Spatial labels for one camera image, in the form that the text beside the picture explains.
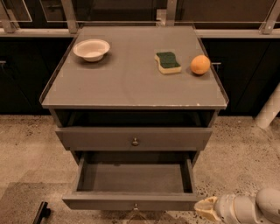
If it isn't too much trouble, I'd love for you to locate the grey top drawer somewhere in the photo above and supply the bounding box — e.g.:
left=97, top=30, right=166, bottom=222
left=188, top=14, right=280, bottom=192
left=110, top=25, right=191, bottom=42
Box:
left=56, top=127, right=212, bottom=151

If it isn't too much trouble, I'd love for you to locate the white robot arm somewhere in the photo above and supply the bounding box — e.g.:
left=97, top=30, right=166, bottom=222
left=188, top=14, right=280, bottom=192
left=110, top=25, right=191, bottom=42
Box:
left=194, top=188, right=280, bottom=224

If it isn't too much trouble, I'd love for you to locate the grey drawer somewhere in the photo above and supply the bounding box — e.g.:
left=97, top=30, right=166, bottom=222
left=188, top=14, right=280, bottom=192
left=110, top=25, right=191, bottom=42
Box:
left=63, top=151, right=200, bottom=211
left=56, top=127, right=212, bottom=151

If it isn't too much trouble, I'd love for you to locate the green yellow sponge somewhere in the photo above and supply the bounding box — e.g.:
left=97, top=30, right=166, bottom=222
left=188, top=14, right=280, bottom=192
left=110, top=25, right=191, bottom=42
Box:
left=155, top=52, right=181, bottom=74

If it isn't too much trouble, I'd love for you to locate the black object on floor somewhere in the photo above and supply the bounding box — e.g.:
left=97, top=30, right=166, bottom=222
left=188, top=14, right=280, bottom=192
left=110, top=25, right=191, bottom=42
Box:
left=32, top=201, right=51, bottom=224

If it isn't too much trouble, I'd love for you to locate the grey drawer cabinet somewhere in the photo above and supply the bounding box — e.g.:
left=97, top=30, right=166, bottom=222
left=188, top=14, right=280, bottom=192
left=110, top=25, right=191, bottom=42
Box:
left=38, top=25, right=230, bottom=170

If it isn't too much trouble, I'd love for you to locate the white pipe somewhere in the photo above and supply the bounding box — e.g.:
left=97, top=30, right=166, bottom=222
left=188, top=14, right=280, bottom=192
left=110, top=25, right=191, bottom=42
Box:
left=255, top=83, right=280, bottom=129

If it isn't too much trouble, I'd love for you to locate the white bowl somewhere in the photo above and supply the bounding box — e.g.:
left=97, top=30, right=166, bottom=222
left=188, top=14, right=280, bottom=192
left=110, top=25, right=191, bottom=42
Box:
left=73, top=39, right=110, bottom=62

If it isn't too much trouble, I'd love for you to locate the orange fruit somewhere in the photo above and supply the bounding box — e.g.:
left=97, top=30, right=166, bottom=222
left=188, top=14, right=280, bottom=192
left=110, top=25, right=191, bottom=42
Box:
left=190, top=55, right=211, bottom=75

